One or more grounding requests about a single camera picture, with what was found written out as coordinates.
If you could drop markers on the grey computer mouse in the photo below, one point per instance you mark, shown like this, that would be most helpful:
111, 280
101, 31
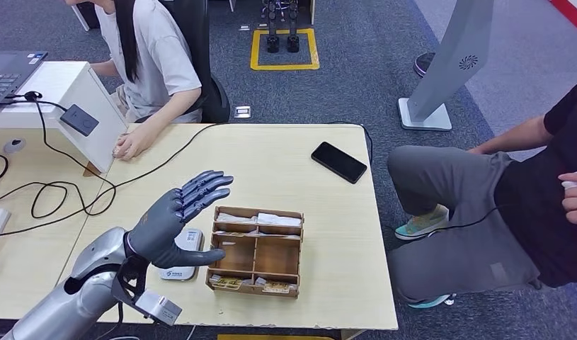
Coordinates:
14, 145

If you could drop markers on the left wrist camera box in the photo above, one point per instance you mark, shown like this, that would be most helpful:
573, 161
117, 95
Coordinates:
159, 308

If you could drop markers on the yellow floor tape square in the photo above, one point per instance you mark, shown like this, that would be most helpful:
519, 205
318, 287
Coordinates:
256, 50

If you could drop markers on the dark grey laptop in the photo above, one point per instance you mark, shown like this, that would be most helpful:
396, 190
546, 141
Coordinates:
6, 74

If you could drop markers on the teal sneaker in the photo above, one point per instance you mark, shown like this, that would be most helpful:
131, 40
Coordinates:
431, 301
422, 226

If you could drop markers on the grey white card reader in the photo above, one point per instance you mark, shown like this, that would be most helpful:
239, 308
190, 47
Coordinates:
192, 239

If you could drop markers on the black robot leg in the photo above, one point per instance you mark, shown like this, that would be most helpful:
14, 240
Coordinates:
272, 43
293, 43

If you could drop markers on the gold room key cards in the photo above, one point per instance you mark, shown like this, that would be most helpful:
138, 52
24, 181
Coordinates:
227, 281
276, 286

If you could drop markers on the person's left forearm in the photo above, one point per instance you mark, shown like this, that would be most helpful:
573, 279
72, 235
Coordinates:
171, 112

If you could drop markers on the black smartphone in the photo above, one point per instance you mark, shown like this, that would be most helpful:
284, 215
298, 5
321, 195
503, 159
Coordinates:
338, 162

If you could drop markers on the person's right forearm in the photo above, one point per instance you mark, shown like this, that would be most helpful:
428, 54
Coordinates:
103, 69
513, 137

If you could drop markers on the white desk riser stand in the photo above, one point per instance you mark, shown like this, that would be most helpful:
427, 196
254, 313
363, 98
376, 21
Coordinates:
56, 83

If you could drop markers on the small wooden wedge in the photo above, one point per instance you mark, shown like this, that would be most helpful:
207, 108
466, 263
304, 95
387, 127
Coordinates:
90, 171

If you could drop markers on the grey white kiosk stand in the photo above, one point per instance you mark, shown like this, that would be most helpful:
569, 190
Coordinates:
456, 55

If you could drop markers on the silver floor socket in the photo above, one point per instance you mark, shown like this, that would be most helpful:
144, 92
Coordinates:
242, 111

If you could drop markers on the small black card reader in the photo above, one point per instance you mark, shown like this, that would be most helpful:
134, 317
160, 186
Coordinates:
80, 120

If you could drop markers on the person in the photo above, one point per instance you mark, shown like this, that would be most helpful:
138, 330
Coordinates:
161, 61
457, 187

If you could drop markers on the wooden compartment organizer box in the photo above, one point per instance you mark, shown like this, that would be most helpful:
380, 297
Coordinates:
274, 255

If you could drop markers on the round white black handheld device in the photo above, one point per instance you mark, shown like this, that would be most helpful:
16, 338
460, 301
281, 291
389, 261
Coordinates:
569, 186

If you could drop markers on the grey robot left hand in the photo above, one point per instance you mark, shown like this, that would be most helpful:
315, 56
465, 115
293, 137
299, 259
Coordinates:
161, 230

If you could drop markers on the white paper stack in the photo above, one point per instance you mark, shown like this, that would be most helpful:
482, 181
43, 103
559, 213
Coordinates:
234, 217
279, 219

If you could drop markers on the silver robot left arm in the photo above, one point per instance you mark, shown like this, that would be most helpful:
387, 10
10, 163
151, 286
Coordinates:
72, 300

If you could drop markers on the dark shoe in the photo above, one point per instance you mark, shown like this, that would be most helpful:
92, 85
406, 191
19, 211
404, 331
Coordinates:
423, 65

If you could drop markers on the black office chair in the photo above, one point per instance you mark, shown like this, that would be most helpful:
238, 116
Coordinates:
218, 103

